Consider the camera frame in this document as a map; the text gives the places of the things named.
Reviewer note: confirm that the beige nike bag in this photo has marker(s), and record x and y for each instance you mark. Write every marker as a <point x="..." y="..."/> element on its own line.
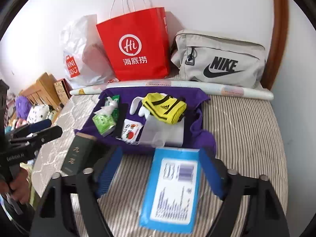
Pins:
<point x="207" y="57"/>

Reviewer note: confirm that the wooden furniture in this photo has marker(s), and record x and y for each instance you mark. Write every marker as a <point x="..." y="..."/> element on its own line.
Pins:
<point x="43" y="92"/>

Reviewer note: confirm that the brown printed box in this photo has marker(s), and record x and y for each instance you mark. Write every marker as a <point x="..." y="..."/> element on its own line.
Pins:
<point x="62" y="89"/>

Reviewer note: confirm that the person's left hand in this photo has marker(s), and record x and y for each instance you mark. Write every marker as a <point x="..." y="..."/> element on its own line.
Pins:
<point x="19" y="188"/>

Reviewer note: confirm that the purple plush toy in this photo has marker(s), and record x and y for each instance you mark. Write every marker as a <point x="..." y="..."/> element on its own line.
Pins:
<point x="23" y="107"/>

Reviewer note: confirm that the white gloves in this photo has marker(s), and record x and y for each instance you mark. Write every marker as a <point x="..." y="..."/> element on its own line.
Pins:
<point x="136" y="106"/>

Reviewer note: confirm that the white folded cloth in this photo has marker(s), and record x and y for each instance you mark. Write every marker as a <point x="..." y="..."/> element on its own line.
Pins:
<point x="175" y="134"/>

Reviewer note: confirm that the orange fruit tissue packet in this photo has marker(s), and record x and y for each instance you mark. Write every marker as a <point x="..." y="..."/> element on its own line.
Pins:
<point x="130" y="131"/>

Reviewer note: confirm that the blue tissue pack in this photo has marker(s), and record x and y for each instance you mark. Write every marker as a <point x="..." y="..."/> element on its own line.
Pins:
<point x="171" y="196"/>

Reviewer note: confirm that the red haidilao paper bag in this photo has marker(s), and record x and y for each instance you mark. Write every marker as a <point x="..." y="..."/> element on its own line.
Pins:
<point x="137" y="44"/>

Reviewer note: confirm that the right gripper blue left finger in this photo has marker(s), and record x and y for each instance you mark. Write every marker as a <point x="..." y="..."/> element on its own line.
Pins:
<point x="105" y="169"/>

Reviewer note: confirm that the yellow adidas waist bag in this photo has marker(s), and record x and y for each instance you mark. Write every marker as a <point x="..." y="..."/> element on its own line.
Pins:
<point x="164" y="108"/>

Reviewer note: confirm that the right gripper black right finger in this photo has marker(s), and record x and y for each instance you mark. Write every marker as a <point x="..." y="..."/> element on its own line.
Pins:
<point x="215" y="172"/>

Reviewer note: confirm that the rolled patterned paper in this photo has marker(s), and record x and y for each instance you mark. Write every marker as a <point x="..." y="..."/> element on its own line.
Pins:
<point x="208" y="88"/>

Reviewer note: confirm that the white spotted plush toy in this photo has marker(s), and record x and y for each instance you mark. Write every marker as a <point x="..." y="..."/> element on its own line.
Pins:
<point x="38" y="113"/>

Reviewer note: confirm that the brown wooden door frame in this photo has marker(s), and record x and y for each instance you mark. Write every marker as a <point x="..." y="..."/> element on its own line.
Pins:
<point x="278" y="43"/>

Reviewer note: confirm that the dark green tea tin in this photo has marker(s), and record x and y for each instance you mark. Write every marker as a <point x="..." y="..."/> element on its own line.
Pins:
<point x="78" y="153"/>

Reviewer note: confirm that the green tissue packet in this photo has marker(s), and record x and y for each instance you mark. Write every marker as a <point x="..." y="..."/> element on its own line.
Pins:
<point x="106" y="118"/>

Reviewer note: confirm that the purple cloth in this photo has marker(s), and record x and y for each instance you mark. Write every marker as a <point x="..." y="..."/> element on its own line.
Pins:
<point x="195" y="136"/>

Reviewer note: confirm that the white miniso plastic bag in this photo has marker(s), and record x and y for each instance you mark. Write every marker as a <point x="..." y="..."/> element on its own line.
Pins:
<point x="85" y="60"/>

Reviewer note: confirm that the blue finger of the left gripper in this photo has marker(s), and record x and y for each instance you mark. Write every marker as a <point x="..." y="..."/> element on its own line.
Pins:
<point x="33" y="128"/>
<point x="46" y="135"/>

